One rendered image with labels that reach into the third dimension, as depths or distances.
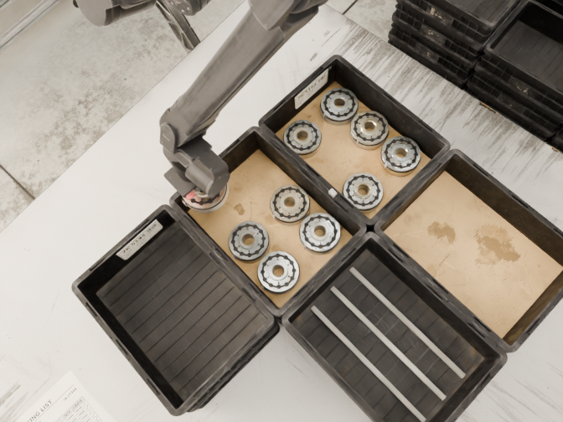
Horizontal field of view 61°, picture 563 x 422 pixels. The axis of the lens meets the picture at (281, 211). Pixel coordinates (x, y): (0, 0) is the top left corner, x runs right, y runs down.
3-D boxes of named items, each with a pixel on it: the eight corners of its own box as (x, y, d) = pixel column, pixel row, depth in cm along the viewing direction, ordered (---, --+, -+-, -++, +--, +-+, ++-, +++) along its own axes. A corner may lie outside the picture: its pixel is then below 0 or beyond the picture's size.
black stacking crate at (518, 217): (366, 241, 123) (371, 229, 112) (441, 166, 128) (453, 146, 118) (492, 357, 112) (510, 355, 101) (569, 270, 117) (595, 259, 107)
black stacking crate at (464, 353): (282, 325, 118) (279, 320, 107) (365, 242, 123) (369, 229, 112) (405, 455, 107) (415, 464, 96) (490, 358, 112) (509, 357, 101)
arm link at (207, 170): (198, 99, 84) (160, 120, 79) (245, 137, 82) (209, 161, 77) (192, 146, 94) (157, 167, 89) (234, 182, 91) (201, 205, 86)
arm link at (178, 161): (177, 124, 86) (154, 146, 85) (204, 146, 85) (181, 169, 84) (186, 141, 93) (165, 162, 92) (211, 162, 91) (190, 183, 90)
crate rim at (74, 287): (72, 287, 114) (67, 285, 112) (167, 203, 120) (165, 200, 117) (178, 419, 103) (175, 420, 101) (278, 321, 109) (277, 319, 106)
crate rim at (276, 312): (167, 203, 120) (165, 200, 117) (255, 127, 125) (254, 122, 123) (278, 321, 109) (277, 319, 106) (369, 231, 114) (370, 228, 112)
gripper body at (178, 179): (223, 166, 98) (215, 151, 91) (185, 199, 96) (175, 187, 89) (202, 146, 100) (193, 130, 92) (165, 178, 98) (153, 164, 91)
